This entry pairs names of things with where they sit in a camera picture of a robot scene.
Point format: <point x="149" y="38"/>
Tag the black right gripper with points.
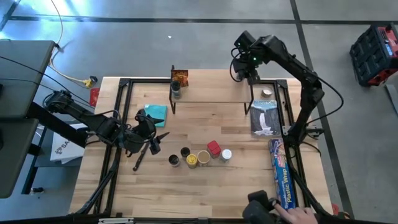
<point x="248" y="60"/>

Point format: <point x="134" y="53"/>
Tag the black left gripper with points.
<point x="140" y="133"/>

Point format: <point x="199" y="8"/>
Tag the purple label spice jar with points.
<point x="174" y="160"/>

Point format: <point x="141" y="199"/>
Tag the orange spice jar black lid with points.
<point x="185" y="152"/>

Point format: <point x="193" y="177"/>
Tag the chili onion jar yellow lid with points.
<point x="191" y="161"/>

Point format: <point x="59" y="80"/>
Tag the furikake jar tan lid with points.
<point x="203" y="158"/>

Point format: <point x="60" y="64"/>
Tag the red spice tin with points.
<point x="214" y="148"/>

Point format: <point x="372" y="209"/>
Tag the bagel seasoning jar white lid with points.
<point x="226" y="155"/>

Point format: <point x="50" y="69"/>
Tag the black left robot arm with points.
<point x="93" y="121"/>

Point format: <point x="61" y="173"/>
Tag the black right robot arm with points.
<point x="298" y="68"/>

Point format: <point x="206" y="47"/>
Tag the wooden shelf black legs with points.
<point x="214" y="91"/>

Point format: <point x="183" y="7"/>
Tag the teal cloth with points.
<point x="156" y="115"/>

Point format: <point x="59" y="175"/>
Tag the small round silver tin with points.
<point x="267" y="92"/>

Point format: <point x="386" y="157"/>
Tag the black knife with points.
<point x="140" y="160"/>

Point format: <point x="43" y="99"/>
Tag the teal label jar black lid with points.
<point x="176" y="89"/>

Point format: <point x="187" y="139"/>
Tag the waterfall cover book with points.
<point x="265" y="119"/>

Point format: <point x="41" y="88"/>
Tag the orange seasoning packet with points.
<point x="180" y="77"/>

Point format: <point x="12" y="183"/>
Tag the red tag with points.
<point x="94" y="97"/>

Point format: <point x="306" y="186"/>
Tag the white paper bag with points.
<point x="65" y="149"/>

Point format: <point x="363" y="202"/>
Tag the blue plastic wrap box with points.
<point x="281" y="174"/>

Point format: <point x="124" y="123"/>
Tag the black bulky device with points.
<point x="258" y="208"/>

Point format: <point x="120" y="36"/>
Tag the red black tool case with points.
<point x="376" y="56"/>

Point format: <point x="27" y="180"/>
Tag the black desk foot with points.
<point x="36" y="190"/>

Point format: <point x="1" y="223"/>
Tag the grey desk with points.
<point x="21" y="81"/>

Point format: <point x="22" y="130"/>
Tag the grey floor plate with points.
<point x="392" y="99"/>

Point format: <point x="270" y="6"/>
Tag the person's hand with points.
<point x="298" y="216"/>

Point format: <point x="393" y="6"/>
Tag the small red clamp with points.
<point x="335" y="209"/>

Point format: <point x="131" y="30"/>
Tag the black metal table frame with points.
<point x="124" y="93"/>

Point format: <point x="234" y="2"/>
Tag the silver metal bracket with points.
<point x="115" y="221"/>

